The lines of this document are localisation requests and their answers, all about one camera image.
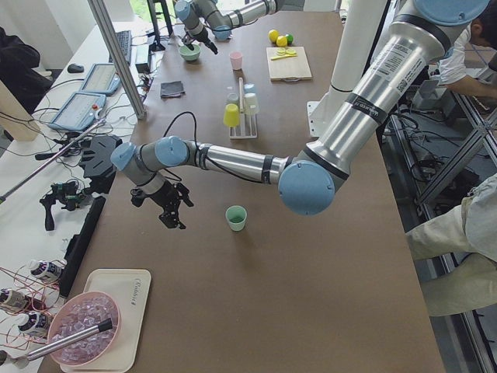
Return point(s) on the yellow plastic cup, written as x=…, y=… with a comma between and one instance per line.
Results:
x=231, y=115

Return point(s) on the light blue plastic cup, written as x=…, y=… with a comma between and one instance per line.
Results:
x=249, y=88

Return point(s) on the metal scoop in bowl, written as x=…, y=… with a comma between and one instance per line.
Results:
x=103, y=326

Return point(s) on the white wire cup rack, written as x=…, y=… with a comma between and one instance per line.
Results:
x=247, y=129

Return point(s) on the blue teach pendant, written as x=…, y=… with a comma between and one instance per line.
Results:
x=77, y=113
x=102, y=79

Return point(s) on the wooden cutting board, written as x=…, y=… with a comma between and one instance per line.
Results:
x=288, y=69

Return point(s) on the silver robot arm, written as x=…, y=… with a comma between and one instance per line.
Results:
x=200, y=16
x=421, y=32

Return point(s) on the cream plastic tray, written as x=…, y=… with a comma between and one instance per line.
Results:
x=129, y=289

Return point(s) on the reacher grabber tool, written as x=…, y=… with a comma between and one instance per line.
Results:
x=98, y=122

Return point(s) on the black small box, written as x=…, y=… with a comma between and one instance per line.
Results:
x=143, y=59

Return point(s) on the green ceramic bowl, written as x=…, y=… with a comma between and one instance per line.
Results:
x=188, y=55

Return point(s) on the black plastic device housing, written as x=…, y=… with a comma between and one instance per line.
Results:
x=96, y=163

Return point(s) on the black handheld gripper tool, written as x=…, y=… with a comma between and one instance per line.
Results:
x=68, y=194

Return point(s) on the white plastic cup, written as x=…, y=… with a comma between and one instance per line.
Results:
x=251, y=104

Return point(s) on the yellow lemon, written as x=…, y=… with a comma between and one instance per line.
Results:
x=281, y=41
x=273, y=34

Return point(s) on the grey folded cloth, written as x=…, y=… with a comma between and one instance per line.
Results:
x=171, y=89

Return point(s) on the green plastic cup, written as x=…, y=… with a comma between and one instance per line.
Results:
x=236, y=217

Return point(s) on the grey plastic cup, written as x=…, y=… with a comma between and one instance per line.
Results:
x=232, y=98

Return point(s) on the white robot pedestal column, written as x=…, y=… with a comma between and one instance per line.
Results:
x=363, y=26

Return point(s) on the black flat bar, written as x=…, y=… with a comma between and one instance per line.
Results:
x=78, y=245

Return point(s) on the black keyboard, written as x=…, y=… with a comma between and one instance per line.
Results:
x=124, y=39

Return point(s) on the pink plastic cup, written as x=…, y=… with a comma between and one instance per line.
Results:
x=236, y=59

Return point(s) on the aluminium frame post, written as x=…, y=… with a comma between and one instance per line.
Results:
x=105, y=24

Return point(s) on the black computer mouse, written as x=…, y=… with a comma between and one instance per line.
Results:
x=75, y=68

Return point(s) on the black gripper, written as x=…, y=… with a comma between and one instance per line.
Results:
x=165, y=194
x=194, y=37

